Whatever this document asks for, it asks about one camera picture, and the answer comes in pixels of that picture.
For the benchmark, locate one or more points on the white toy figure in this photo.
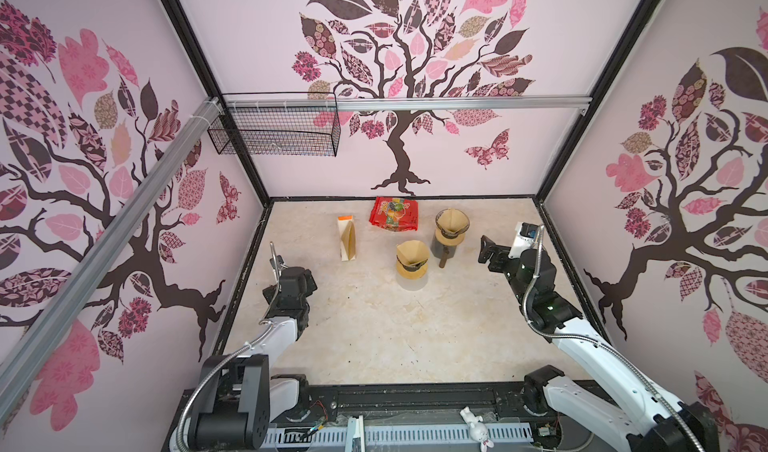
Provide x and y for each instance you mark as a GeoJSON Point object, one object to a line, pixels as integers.
{"type": "Point", "coordinates": [477, 429]}

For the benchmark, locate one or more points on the white cable duct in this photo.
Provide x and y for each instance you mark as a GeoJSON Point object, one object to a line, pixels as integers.
{"type": "Point", "coordinates": [394, 435]}

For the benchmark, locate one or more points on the frosted white glass pitcher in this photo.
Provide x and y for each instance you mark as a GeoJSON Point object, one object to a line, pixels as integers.
{"type": "Point", "coordinates": [412, 284]}

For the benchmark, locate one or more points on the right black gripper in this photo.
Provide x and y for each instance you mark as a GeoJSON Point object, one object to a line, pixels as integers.
{"type": "Point", "coordinates": [501, 255]}

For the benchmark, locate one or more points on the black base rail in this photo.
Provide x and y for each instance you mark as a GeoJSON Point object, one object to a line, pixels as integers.
{"type": "Point", "coordinates": [327, 405]}

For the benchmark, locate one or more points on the grey glass pitcher wooden handle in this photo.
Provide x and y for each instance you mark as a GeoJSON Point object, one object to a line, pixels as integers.
{"type": "Point", "coordinates": [442, 253]}

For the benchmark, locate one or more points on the green glass dripper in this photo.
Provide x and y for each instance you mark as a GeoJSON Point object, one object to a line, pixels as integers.
{"type": "Point", "coordinates": [414, 257]}

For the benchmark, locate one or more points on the wooden dripper ring stand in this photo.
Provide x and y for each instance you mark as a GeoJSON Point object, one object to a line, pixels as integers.
{"type": "Point", "coordinates": [442, 241]}

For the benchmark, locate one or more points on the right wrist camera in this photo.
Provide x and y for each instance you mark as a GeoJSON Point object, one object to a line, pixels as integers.
{"type": "Point", "coordinates": [525, 239]}

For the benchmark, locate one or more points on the red snack bag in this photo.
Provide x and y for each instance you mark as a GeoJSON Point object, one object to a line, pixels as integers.
{"type": "Point", "coordinates": [395, 214]}

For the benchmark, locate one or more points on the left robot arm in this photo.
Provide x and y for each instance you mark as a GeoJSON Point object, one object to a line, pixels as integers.
{"type": "Point", "coordinates": [236, 398]}

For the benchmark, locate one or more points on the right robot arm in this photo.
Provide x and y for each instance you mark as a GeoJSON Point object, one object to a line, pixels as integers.
{"type": "Point", "coordinates": [638, 414]}

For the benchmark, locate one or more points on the brown paper coffee filter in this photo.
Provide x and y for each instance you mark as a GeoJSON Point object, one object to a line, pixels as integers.
{"type": "Point", "coordinates": [452, 222]}

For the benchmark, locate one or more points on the aluminium bar back wall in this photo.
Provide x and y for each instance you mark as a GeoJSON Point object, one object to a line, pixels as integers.
{"type": "Point", "coordinates": [407, 104]}

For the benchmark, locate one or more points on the aluminium bar left wall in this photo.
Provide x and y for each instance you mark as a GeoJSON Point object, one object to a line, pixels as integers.
{"type": "Point", "coordinates": [34, 348]}

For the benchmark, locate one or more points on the aluminium bar wall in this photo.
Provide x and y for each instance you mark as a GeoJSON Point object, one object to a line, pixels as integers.
{"type": "Point", "coordinates": [34, 348]}
{"type": "Point", "coordinates": [407, 104]}

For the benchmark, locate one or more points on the black wire basket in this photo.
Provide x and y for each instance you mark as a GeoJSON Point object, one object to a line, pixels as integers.
{"type": "Point", "coordinates": [278, 123]}

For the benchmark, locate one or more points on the coffee filter paper box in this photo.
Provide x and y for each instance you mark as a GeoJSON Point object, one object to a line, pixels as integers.
{"type": "Point", "coordinates": [347, 237]}

